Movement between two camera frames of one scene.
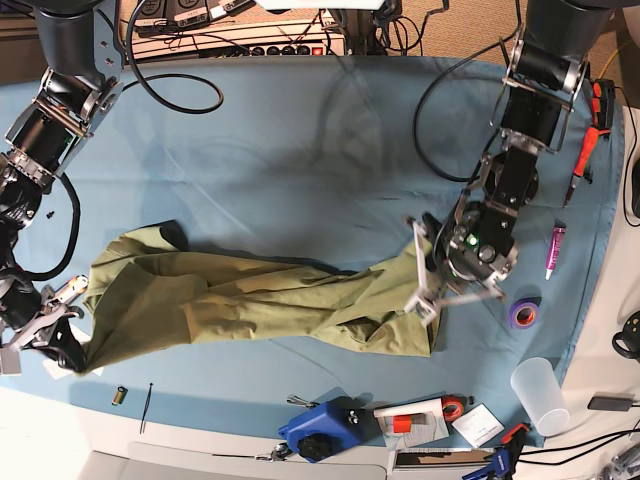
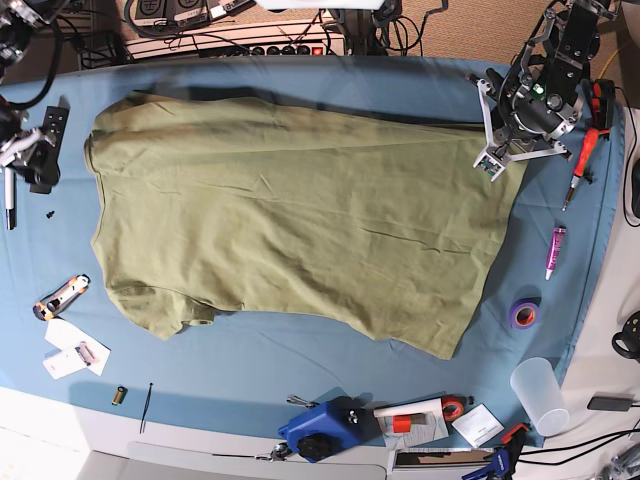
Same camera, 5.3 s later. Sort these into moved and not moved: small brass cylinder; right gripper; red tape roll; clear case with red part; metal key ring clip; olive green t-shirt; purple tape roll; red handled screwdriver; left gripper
Moved: olive green t-shirt; right gripper; left gripper
Not moved: red handled screwdriver; metal key ring clip; purple tape roll; small brass cylinder; clear case with red part; red tape roll
